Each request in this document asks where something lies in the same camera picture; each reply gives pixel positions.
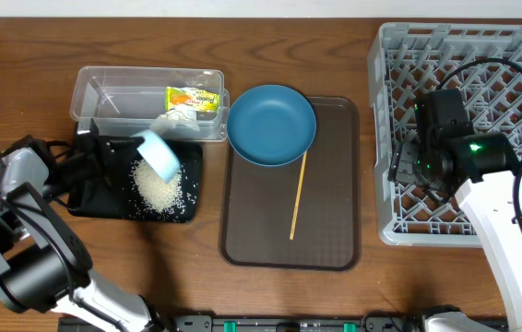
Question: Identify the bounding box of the grey dishwasher rack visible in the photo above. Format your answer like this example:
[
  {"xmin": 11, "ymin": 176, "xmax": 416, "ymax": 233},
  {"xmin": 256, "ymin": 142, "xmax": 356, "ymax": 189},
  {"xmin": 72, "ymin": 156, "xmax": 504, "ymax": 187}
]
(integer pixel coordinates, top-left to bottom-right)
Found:
[{"xmin": 368, "ymin": 23, "xmax": 522, "ymax": 247}]

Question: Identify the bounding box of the black plastic tray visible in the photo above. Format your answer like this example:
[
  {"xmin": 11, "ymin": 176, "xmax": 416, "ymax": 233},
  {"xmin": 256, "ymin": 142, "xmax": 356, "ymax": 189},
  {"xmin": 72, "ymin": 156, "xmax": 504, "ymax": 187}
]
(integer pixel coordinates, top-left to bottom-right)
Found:
[{"xmin": 67, "ymin": 140, "xmax": 203, "ymax": 223}]

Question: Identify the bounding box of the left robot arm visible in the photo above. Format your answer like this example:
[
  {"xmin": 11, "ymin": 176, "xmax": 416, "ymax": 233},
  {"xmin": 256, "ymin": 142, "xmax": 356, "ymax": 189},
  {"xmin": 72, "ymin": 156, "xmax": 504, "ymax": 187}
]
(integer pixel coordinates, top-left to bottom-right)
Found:
[{"xmin": 0, "ymin": 123, "xmax": 170, "ymax": 331}]

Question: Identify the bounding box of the clear plastic bin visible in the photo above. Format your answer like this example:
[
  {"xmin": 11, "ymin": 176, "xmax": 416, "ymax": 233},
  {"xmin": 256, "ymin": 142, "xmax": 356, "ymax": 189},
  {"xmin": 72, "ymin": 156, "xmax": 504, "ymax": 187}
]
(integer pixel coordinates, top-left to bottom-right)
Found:
[{"xmin": 70, "ymin": 66, "xmax": 230, "ymax": 142}]

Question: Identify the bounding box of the light blue small bowl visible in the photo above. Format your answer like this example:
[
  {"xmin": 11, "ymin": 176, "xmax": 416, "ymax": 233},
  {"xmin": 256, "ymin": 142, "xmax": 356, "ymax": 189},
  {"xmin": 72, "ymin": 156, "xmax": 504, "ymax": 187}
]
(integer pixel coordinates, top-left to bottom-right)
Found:
[{"xmin": 133, "ymin": 130, "xmax": 181, "ymax": 183}]

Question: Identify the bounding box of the brown serving tray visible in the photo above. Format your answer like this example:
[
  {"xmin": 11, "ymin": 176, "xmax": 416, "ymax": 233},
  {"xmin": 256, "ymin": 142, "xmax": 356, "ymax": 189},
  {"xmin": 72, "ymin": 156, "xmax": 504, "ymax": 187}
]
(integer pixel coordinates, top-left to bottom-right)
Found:
[{"xmin": 219, "ymin": 97, "xmax": 361, "ymax": 271}]

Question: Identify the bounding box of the yellow green snack wrapper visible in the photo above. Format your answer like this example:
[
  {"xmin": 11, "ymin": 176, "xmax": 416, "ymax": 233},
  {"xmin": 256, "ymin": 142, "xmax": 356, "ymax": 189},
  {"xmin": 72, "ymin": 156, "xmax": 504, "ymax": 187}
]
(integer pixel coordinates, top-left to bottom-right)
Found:
[{"xmin": 165, "ymin": 87, "xmax": 219, "ymax": 113}]

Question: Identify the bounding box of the white rice pile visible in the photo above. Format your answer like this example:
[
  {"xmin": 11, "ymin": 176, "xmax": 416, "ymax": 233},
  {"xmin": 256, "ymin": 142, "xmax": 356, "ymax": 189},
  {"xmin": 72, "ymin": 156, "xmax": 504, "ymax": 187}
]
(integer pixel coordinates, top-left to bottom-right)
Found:
[{"xmin": 129, "ymin": 160, "xmax": 199, "ymax": 223}]

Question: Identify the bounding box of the wooden chopstick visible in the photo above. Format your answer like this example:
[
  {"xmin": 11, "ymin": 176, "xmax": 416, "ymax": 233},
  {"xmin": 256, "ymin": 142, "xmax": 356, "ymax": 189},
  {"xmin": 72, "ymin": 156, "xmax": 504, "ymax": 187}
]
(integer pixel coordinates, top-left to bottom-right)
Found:
[{"xmin": 289, "ymin": 151, "xmax": 307, "ymax": 241}]

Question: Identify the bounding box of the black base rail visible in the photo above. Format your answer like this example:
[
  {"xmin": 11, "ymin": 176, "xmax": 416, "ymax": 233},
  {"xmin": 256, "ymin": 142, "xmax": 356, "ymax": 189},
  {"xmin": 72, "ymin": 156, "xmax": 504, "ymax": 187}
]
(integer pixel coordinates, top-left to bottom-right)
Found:
[{"xmin": 56, "ymin": 314, "xmax": 511, "ymax": 332}]

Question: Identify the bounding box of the dark blue bowl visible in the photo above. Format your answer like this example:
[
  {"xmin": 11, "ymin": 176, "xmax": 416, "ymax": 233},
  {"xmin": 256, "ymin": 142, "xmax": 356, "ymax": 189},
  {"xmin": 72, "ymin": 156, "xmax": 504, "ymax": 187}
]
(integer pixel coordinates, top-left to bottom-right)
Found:
[{"xmin": 227, "ymin": 85, "xmax": 317, "ymax": 167}]

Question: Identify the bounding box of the white tissue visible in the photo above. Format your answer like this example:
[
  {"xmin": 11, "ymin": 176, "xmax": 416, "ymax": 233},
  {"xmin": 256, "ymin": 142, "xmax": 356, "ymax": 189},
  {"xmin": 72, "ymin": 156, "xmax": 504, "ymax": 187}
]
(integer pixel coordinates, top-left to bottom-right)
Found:
[{"xmin": 149, "ymin": 106, "xmax": 200, "ymax": 135}]

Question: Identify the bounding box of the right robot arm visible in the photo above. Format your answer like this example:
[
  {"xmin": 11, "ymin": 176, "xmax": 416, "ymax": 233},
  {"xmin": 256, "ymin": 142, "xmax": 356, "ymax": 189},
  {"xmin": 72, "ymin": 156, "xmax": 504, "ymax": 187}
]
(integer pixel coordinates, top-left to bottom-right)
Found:
[{"xmin": 388, "ymin": 89, "xmax": 522, "ymax": 331}]

